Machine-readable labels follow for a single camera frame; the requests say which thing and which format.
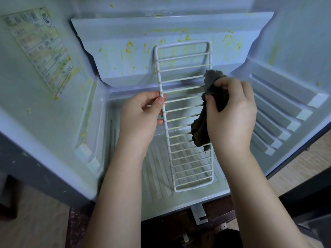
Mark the person's left hand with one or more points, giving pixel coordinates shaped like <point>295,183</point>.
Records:
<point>137,121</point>

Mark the person's right hand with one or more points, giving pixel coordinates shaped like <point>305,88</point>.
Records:
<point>232,118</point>

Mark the dark grey cloth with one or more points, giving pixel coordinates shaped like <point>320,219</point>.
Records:
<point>201,126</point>

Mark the grey mini fridge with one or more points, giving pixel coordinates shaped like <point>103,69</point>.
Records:
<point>51,152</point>

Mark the fridge door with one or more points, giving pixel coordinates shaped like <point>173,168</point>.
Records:
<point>310,198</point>

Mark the person's left forearm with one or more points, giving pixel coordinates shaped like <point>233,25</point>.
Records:
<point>116,209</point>

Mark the person's right forearm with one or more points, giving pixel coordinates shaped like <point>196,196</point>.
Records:
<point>258,209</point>

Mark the person's dark trousers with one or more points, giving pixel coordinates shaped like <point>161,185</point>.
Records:
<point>227,239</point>

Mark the dark red wooden stand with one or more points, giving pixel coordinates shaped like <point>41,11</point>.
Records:
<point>170,227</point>

